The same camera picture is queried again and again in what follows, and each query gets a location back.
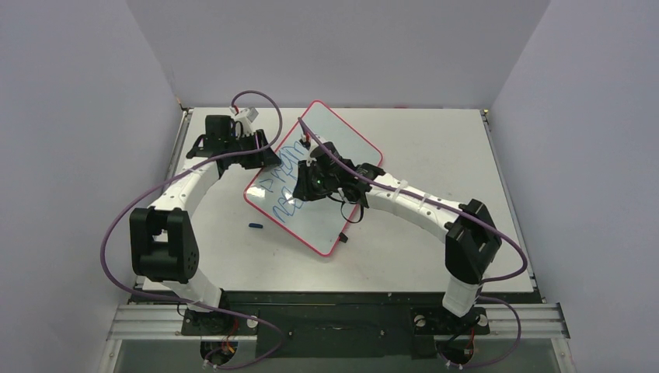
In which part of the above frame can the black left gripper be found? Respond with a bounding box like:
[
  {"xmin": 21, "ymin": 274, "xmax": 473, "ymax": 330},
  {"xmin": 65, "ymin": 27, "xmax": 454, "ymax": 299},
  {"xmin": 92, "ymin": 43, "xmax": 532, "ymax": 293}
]
[{"xmin": 225, "ymin": 131, "xmax": 281, "ymax": 171}]

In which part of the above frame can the red-framed whiteboard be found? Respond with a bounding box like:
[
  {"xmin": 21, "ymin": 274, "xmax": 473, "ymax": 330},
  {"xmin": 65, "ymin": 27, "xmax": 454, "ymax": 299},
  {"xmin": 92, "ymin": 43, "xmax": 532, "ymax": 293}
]
[{"xmin": 243, "ymin": 100, "xmax": 383, "ymax": 256}]

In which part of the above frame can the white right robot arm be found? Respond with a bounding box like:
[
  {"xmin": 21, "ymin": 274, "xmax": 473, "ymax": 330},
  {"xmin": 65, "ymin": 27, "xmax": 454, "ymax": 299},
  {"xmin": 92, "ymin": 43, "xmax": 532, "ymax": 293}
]
[{"xmin": 293, "ymin": 139, "xmax": 502, "ymax": 332}]

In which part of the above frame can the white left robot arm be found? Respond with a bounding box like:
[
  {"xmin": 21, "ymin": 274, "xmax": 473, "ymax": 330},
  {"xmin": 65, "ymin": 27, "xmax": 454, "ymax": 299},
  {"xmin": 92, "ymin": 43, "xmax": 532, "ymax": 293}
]
[{"xmin": 129, "ymin": 113, "xmax": 281, "ymax": 334}]

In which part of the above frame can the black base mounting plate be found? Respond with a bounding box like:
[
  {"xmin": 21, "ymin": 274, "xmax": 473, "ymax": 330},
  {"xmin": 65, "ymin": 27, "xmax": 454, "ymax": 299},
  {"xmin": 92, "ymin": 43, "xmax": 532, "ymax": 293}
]
[{"xmin": 128, "ymin": 289, "xmax": 542, "ymax": 360}]

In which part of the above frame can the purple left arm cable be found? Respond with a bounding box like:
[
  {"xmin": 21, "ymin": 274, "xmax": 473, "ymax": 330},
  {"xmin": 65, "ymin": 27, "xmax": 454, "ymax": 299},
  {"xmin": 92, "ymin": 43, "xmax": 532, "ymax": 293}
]
[{"xmin": 99, "ymin": 90, "xmax": 285, "ymax": 371}]

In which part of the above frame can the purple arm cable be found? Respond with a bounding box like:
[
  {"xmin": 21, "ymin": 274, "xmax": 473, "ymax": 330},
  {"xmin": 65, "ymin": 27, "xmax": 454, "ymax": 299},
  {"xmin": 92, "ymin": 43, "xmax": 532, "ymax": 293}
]
[
  {"xmin": 99, "ymin": 90, "xmax": 285, "ymax": 371},
  {"xmin": 297, "ymin": 117, "xmax": 529, "ymax": 369}
]

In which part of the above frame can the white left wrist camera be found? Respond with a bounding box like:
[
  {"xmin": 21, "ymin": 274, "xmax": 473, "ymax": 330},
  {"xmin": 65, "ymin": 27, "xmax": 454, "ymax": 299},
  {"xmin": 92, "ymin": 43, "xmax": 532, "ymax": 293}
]
[{"xmin": 233, "ymin": 107, "xmax": 258, "ymax": 137}]

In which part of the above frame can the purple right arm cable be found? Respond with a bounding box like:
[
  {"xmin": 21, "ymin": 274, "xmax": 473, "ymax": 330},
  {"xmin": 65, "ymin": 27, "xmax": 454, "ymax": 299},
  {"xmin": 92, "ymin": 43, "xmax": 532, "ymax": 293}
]
[{"xmin": 297, "ymin": 117, "xmax": 529, "ymax": 369}]

